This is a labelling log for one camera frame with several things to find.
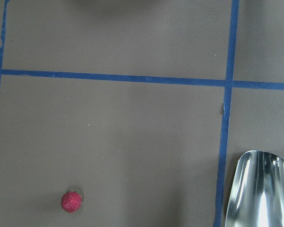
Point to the red strawberry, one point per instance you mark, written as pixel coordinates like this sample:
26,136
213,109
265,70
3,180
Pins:
71,201

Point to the metal ice scoop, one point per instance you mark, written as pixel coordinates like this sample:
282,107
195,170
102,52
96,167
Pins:
257,192

